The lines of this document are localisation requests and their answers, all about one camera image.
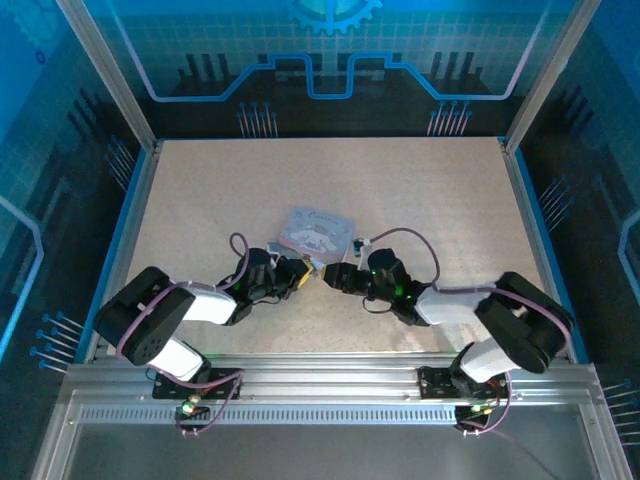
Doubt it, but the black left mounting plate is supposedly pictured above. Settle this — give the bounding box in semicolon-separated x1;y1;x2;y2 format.
152;367;245;401

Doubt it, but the black mounting plate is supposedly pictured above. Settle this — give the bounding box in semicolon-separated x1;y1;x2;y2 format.
152;367;245;401
417;364;507;401

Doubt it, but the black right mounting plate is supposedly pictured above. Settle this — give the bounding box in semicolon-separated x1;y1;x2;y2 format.
417;364;507;401

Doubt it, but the small circuit board with light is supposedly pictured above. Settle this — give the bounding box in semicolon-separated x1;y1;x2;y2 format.
454;402;494;422
175;397;211;421

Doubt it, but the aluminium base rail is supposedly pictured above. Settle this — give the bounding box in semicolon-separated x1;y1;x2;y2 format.
67;351;601;407

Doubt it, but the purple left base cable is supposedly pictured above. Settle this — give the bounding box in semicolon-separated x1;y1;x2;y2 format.
174;374;245;437

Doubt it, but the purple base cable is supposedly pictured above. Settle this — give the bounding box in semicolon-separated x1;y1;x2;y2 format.
174;374;245;437
458;384;551;479

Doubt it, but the slotted aluminium cable duct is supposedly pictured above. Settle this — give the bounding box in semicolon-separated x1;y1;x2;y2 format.
79;403;464;424

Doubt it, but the aluminium table side rail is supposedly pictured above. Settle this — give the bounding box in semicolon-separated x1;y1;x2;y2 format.
29;138;164;480
498;135;640;480

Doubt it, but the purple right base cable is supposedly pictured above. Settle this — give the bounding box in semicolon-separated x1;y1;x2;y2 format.
458;384;551;479

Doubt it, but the aluminium frame post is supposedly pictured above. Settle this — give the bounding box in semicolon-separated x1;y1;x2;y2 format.
503;0;602;151
53;0;162;152

